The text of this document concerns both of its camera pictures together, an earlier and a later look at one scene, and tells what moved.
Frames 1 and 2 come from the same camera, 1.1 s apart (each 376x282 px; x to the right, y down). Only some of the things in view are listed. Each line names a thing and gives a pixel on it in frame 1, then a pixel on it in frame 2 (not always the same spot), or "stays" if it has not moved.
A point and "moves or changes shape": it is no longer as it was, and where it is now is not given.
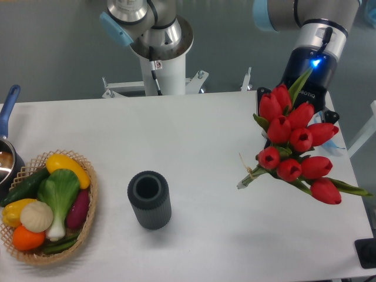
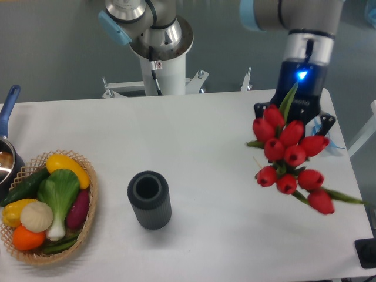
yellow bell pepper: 12,211 stays
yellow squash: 55,161 stays
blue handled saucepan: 12,165 stays
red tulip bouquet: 293,134 moves or changes shape
